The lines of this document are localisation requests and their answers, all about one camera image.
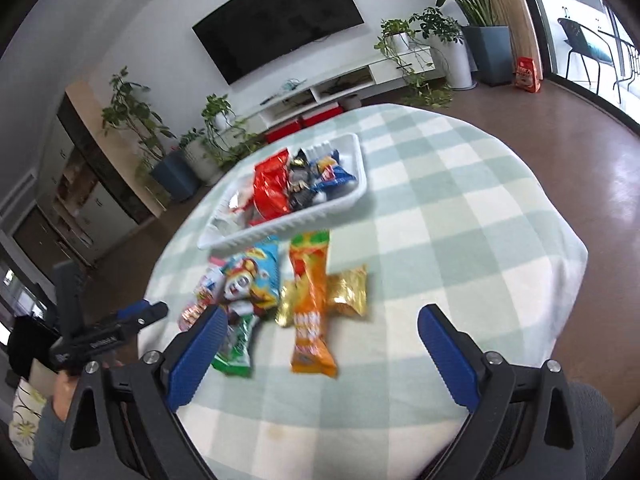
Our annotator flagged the wooden shelf cabinet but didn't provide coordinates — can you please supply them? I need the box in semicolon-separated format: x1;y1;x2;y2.
36;80;166;264

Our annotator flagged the green white checkered tablecloth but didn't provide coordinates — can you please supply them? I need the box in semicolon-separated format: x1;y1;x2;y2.
136;103;590;480

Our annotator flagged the left plant ribbed pot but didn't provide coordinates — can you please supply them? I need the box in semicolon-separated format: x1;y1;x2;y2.
179;128;221;185

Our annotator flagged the orange snack packet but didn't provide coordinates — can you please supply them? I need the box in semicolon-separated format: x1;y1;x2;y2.
288;230;337;378

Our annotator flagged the black balcony chair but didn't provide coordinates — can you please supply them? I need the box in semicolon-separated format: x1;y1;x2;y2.
554;18;623;105

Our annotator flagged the black sesame snack packet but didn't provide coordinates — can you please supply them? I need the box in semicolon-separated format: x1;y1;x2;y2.
286;150;319;211

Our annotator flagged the gold snack packet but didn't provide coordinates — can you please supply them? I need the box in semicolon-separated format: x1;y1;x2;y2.
274;264;368;327

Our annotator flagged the blue cartoon snack packet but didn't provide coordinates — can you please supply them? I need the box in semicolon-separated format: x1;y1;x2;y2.
221;236;280;318

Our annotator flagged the green snack packet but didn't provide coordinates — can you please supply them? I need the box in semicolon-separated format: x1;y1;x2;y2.
212;310;260;378

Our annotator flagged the white plastic tray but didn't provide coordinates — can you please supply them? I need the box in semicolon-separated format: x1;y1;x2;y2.
198;133;368;250

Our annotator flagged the pink snack packet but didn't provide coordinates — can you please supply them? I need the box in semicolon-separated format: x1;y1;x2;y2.
178;257;227;332

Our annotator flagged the white red snack packet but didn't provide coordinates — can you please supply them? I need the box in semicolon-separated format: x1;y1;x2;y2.
209;178;254;235

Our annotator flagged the small trailing plant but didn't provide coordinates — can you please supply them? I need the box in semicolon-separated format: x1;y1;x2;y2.
201;94;265;170
370;18;452;110

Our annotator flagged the plant in white pot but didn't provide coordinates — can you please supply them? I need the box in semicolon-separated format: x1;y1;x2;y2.
409;6;476;91

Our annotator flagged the person's left hand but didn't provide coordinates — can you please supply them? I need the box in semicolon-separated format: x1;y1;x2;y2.
52;356;124;424

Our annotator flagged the tall plant dark pot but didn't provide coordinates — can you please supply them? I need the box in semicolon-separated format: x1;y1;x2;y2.
435;0;514;87

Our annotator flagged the red bag on floor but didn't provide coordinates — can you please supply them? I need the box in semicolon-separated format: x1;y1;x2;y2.
514;56;540;93

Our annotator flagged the black wall television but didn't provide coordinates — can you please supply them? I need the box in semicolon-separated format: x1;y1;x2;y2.
192;0;363;84

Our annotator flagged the red snack bag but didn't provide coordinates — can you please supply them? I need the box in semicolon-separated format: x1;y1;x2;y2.
250;148;291;226

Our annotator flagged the white tv cabinet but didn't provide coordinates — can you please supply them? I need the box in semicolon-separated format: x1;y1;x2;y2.
236;53;444;133

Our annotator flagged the left small trailing plant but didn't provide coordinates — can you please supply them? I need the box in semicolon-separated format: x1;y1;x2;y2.
201;94;265;170

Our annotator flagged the left tall potted plant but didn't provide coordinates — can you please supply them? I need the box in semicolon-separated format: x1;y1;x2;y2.
101;66;201;204

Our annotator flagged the blue red snack packet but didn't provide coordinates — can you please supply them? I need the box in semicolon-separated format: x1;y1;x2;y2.
309;150;357;194

